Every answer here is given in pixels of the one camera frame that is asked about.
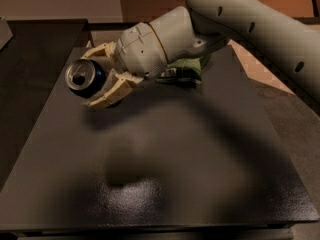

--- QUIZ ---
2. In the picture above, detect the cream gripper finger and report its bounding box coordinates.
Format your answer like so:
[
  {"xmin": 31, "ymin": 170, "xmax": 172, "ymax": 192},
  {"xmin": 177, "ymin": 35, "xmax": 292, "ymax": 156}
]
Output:
[
  {"xmin": 82, "ymin": 42, "xmax": 116, "ymax": 64},
  {"xmin": 83, "ymin": 69, "xmax": 144, "ymax": 110}
]

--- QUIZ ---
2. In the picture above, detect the blue pepsi can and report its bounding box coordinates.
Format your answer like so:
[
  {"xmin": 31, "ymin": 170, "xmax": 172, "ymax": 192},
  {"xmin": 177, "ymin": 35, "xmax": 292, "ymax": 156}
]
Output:
[{"xmin": 65, "ymin": 59, "xmax": 115, "ymax": 106}]

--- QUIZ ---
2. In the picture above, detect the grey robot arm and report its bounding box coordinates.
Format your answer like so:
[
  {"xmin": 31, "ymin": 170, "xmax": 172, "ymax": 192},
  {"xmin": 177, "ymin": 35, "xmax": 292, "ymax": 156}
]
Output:
[{"xmin": 84, "ymin": 0, "xmax": 320, "ymax": 112}]

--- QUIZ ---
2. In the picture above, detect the green chip bag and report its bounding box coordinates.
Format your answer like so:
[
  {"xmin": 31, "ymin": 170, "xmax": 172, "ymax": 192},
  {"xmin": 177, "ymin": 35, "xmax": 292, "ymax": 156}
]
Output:
[{"xmin": 156, "ymin": 55, "xmax": 211, "ymax": 85}]

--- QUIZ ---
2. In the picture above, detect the grey object at left edge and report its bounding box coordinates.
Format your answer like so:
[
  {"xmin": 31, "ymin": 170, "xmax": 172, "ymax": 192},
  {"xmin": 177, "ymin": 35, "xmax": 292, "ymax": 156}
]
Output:
[{"xmin": 0, "ymin": 17, "xmax": 13, "ymax": 50}]

